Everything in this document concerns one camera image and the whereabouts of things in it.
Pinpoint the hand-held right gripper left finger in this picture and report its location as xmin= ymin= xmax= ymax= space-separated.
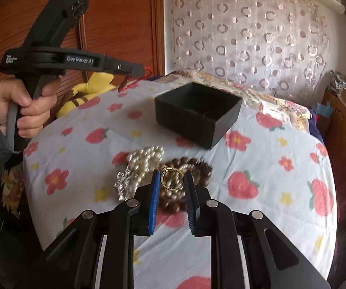
xmin=13 ymin=170 xmax=162 ymax=289

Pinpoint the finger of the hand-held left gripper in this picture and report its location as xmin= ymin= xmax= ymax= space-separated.
xmin=99 ymin=54 xmax=146 ymax=77

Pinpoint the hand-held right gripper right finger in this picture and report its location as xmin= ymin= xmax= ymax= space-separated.
xmin=184 ymin=170 xmax=333 ymax=289

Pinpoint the red cord bracelet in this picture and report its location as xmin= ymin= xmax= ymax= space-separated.
xmin=118 ymin=67 xmax=153 ymax=94

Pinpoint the gold ring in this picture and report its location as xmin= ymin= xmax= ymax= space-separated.
xmin=160 ymin=166 xmax=187 ymax=191

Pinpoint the black jewelry box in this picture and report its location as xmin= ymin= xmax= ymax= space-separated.
xmin=154 ymin=81 xmax=243 ymax=151

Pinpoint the person's left hand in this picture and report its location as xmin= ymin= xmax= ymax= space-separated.
xmin=0 ymin=78 xmax=61 ymax=139

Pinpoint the yellow plush toy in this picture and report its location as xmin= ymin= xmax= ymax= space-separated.
xmin=55 ymin=72 xmax=116 ymax=119

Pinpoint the brown wooden wardrobe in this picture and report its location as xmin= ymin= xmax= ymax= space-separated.
xmin=0 ymin=0 xmax=165 ymax=109

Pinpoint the white flower print bed sheet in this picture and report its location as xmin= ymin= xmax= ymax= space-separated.
xmin=22 ymin=75 xmax=339 ymax=289

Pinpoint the sheer circle pattern curtain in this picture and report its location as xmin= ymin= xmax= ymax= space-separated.
xmin=165 ymin=0 xmax=332 ymax=103

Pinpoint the dark yellow flower cloth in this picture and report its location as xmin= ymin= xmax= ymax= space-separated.
xmin=1 ymin=165 xmax=26 ymax=219

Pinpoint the brown wooden cabinet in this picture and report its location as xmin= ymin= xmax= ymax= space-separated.
xmin=320 ymin=88 xmax=346 ymax=194

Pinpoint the wooden bead bracelet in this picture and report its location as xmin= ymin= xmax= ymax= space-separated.
xmin=157 ymin=156 xmax=213 ymax=215

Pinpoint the clear crystal bracelet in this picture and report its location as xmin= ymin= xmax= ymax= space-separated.
xmin=114 ymin=169 xmax=144 ymax=203

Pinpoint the pearl necklace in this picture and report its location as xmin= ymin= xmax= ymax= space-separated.
xmin=126 ymin=145 xmax=185 ymax=201

